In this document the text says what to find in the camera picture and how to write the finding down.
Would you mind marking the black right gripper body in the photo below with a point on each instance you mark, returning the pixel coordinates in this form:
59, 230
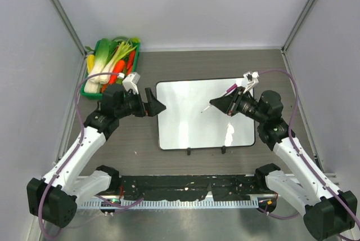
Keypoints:
242, 103

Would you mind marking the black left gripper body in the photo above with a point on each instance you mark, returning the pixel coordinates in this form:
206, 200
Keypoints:
133, 104

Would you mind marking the white whiteboard with black frame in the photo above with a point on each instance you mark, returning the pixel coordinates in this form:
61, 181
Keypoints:
188, 122

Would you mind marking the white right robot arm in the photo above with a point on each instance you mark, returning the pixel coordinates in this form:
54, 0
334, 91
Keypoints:
326, 209

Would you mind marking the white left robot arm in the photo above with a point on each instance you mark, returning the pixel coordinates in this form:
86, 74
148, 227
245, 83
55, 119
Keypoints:
55, 197

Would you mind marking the red toy chili pepper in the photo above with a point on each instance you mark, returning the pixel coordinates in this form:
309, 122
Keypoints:
131, 59

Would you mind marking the orange toy carrot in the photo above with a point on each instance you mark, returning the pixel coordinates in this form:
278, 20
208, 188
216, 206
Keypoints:
118, 68

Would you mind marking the white green toy bok choy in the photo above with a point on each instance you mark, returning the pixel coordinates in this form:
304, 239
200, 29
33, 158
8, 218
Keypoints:
100, 56

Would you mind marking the green plastic tray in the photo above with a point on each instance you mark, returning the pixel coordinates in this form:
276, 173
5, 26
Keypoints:
93, 90

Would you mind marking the white green toy leek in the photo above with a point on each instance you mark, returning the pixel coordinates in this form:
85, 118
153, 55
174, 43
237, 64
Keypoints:
122, 51

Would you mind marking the yellow toy corn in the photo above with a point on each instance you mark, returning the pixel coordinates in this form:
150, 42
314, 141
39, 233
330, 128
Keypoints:
90, 62

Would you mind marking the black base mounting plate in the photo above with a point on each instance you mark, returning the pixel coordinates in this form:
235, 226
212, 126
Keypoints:
189, 187

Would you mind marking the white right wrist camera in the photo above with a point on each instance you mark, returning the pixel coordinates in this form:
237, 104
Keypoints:
250, 80

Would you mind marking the white slotted cable duct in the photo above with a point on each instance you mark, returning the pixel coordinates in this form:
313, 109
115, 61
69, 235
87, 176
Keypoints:
207, 203

